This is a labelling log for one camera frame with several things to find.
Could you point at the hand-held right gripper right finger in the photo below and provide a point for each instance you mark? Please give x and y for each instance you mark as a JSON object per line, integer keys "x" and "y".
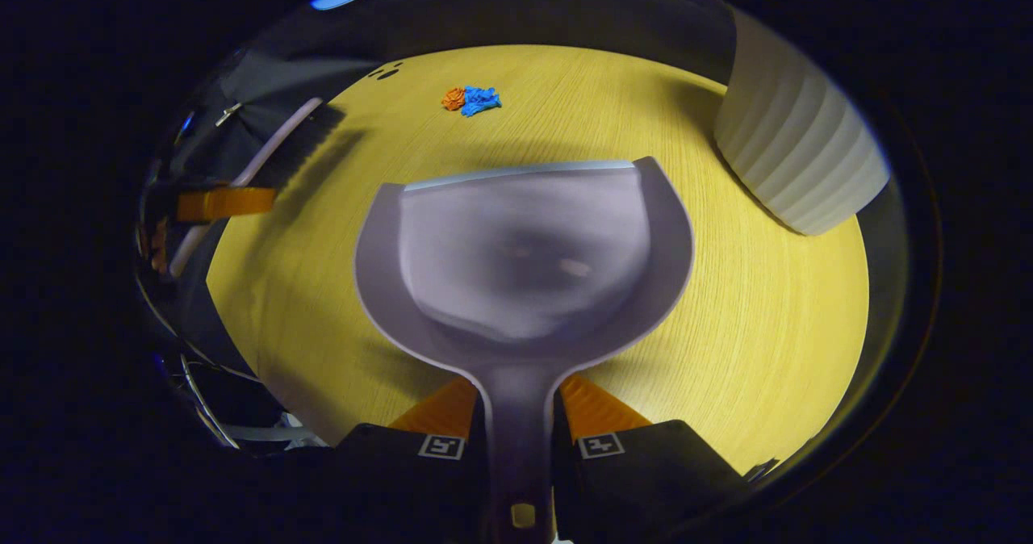
{"x": 646, "y": 479}

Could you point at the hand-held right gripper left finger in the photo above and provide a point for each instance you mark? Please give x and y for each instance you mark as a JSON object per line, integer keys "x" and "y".
{"x": 403, "y": 479}

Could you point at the black backdrop cloth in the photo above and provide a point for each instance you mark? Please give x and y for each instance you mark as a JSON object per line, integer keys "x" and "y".
{"x": 516, "y": 11}

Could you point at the blue paper trash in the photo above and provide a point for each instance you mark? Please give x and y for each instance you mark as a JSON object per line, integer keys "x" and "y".
{"x": 480, "y": 100}

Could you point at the small pink broom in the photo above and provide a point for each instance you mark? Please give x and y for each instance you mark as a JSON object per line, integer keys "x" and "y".
{"x": 282, "y": 144}

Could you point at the yellow wooden desktop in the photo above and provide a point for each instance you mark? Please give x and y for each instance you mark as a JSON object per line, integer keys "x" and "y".
{"x": 767, "y": 334}

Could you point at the pink dustpan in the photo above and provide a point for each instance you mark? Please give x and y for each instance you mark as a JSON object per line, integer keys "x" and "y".
{"x": 524, "y": 253}

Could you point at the white cloth clip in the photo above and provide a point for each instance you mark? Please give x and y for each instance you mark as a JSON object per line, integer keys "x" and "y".
{"x": 228, "y": 114}

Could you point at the white ribbed garbage bin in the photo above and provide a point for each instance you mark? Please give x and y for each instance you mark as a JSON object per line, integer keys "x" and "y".
{"x": 799, "y": 148}

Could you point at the orange paper trash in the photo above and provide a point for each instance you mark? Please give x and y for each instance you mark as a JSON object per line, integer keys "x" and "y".
{"x": 453, "y": 99}

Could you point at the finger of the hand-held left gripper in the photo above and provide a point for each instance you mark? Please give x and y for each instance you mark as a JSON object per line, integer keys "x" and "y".
{"x": 230, "y": 202}

